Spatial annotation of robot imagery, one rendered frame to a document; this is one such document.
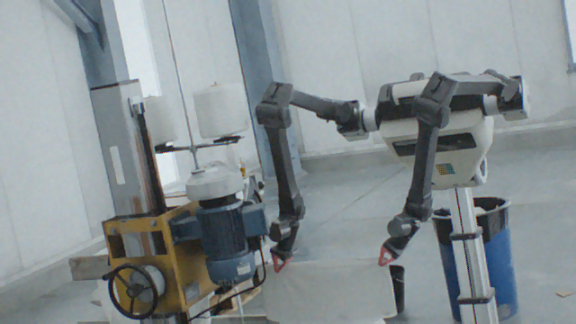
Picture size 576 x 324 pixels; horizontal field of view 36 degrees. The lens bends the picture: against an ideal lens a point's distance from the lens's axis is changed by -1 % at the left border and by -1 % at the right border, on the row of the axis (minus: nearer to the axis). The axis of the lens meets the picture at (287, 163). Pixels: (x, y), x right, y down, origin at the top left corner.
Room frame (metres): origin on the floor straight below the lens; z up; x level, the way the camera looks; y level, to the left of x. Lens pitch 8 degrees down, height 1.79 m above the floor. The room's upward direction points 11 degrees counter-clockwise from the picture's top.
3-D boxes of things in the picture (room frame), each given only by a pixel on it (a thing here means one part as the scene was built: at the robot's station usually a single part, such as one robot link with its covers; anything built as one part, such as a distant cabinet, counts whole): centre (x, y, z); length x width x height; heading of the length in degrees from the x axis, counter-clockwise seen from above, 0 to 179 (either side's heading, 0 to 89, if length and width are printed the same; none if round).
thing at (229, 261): (2.73, 0.23, 1.21); 0.15 x 0.15 x 0.25
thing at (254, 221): (2.73, 0.13, 1.25); 0.10 x 0.08 x 0.12; 178
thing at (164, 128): (2.98, 0.41, 1.61); 0.15 x 0.14 x 0.17; 63
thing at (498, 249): (5.05, -0.99, 0.32); 0.51 x 0.48 x 0.65; 153
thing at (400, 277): (5.43, -0.46, 0.13); 0.30 x 0.30 x 0.26
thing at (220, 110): (2.86, 0.18, 1.61); 0.17 x 0.17 x 0.17
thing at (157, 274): (2.69, 0.50, 1.14); 0.11 x 0.06 x 0.11; 63
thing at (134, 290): (2.62, 0.54, 1.13); 0.18 x 0.11 x 0.18; 63
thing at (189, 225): (2.73, 0.33, 1.27); 0.12 x 0.09 x 0.09; 153
